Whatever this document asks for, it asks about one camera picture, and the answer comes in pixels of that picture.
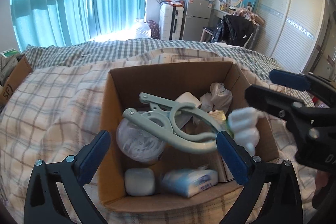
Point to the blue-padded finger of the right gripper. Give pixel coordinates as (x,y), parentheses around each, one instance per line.
(274,103)
(315,85)

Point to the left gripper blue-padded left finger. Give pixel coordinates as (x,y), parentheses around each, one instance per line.
(43,202)

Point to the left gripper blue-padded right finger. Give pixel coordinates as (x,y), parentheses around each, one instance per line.
(283,202)

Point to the white bear figurine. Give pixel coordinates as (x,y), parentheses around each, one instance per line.
(242,125)

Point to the white socks bundle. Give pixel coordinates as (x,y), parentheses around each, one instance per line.
(219,98)

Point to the blue tissue pack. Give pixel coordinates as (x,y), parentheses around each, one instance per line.
(189,182)

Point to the white earbuds case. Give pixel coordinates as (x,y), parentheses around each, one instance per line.
(139,182)

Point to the clear cotton swab jar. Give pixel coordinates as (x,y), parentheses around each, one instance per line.
(137,144)

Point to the person's right hand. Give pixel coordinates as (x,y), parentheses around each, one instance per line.
(321,188)

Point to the white louvered wardrobe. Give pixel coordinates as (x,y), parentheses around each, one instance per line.
(291,31)

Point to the black jacket on chair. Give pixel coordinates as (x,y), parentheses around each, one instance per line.
(233,30)

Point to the plaid blanket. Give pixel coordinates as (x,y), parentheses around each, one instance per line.
(55,111)

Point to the silver mini fridge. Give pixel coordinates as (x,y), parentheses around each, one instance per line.
(195,17)

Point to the small cardboard box of items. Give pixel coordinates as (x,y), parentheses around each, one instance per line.
(14,69)

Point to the grey checked bed sheet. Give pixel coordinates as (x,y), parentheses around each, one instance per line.
(145,49)

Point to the white suitcase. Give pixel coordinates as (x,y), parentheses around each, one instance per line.
(170,21)

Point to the white plastic bag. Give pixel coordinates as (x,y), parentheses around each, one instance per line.
(140,29)

